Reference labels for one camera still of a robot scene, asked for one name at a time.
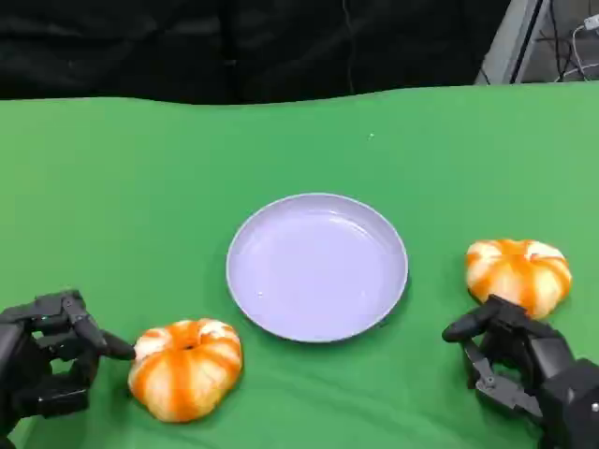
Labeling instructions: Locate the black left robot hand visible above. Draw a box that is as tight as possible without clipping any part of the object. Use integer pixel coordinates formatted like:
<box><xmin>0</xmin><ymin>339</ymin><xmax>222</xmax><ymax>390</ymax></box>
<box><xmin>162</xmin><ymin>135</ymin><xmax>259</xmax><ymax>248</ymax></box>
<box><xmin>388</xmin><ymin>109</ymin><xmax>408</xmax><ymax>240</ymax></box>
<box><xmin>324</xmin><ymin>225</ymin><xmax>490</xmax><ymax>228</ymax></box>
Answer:
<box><xmin>0</xmin><ymin>288</ymin><xmax>138</xmax><ymax>439</ymax></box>

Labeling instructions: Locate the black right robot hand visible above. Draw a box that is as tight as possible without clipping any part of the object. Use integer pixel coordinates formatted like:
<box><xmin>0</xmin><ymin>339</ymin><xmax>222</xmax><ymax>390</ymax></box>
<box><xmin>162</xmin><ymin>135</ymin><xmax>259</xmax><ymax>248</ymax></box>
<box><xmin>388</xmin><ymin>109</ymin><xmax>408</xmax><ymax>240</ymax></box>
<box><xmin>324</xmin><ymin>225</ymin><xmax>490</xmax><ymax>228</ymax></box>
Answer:
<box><xmin>442</xmin><ymin>294</ymin><xmax>599</xmax><ymax>449</ymax></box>

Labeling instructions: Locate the orange and white bread roll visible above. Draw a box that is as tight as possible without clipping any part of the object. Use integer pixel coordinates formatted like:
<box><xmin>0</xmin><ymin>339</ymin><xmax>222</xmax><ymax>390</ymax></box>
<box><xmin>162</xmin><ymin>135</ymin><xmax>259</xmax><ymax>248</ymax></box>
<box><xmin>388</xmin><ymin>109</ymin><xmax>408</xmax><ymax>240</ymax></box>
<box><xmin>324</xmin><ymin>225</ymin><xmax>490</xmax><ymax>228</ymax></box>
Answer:
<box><xmin>464</xmin><ymin>239</ymin><xmax>574</xmax><ymax>321</ymax></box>
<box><xmin>127</xmin><ymin>318</ymin><xmax>244</xmax><ymax>424</ymax></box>

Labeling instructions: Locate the lilac plate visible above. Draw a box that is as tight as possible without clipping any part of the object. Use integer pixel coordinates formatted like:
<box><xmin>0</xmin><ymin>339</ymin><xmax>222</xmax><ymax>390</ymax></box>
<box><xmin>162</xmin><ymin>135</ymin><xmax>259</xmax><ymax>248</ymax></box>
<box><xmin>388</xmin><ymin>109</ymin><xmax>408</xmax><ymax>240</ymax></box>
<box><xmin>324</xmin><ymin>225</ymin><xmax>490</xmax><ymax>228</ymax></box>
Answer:
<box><xmin>226</xmin><ymin>192</ymin><xmax>409</xmax><ymax>344</ymax></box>

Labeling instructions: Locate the black backdrop curtain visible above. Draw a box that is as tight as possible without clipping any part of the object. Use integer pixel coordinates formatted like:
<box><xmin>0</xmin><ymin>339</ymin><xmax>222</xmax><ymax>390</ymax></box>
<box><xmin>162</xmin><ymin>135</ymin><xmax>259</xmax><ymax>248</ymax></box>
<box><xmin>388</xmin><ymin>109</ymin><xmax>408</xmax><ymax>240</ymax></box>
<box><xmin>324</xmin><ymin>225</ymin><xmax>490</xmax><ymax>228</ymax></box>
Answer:
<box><xmin>0</xmin><ymin>0</ymin><xmax>511</xmax><ymax>105</ymax></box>

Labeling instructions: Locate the white cable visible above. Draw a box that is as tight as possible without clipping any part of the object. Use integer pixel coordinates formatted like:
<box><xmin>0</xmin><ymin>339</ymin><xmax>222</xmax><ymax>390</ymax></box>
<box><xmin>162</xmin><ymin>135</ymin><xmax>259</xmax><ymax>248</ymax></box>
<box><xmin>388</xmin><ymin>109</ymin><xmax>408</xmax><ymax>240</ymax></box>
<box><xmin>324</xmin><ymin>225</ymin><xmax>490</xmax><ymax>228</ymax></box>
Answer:
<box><xmin>556</xmin><ymin>22</ymin><xmax>599</xmax><ymax>83</ymax></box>

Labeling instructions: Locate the grey metal frame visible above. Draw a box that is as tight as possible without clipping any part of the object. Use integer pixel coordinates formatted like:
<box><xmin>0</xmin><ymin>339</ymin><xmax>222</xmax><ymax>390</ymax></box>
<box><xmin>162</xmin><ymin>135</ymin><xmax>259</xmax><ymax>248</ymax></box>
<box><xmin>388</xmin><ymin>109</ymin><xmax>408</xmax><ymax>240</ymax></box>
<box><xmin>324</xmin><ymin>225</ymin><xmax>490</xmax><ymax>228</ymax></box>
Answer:
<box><xmin>475</xmin><ymin>0</ymin><xmax>556</xmax><ymax>86</ymax></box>

